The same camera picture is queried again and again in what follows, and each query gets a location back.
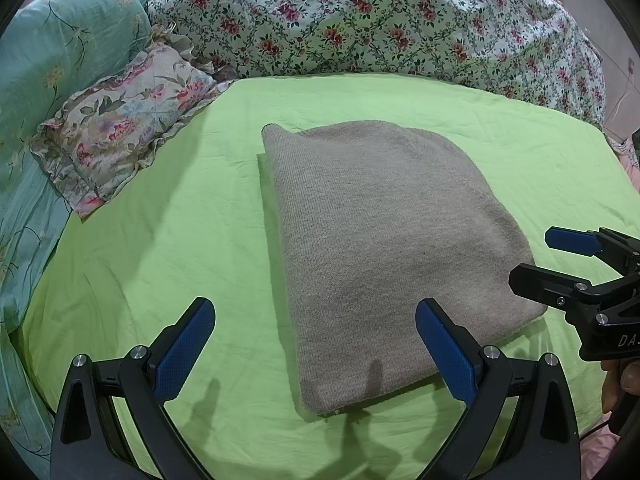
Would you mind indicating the ruffled floral pillow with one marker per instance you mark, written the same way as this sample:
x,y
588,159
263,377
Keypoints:
x,y
130,115

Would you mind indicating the green bed sheet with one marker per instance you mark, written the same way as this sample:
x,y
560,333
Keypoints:
x,y
190,250

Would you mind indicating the white floral quilt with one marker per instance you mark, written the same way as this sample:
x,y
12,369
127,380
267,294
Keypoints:
x,y
380,15

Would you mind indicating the beige knit sweater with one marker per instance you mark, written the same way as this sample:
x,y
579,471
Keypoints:
x,y
395,245

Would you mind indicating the teal floral blanket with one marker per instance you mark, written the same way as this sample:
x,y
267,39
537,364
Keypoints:
x,y
45,70

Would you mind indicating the person's right hand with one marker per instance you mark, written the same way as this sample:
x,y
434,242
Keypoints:
x,y
622,385

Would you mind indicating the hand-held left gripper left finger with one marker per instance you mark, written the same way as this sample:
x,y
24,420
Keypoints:
x,y
184,347

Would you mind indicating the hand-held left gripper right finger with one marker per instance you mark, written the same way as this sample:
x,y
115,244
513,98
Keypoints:
x,y
446,355

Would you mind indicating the pink cloth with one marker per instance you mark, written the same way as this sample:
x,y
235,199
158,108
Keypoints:
x,y
602,455

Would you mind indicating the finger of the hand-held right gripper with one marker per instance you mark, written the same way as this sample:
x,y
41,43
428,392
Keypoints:
x,y
572,241
537,282

